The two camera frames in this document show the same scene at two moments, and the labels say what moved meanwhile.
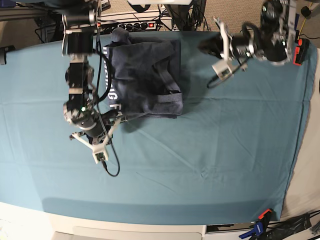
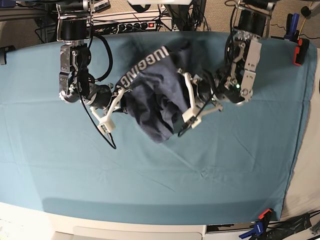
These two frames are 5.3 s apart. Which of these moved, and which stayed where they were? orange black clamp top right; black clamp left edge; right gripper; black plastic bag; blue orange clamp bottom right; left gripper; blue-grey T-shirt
Moved: left gripper; right gripper; blue-grey T-shirt
Stayed: orange black clamp top right; black clamp left edge; blue orange clamp bottom right; black plastic bag
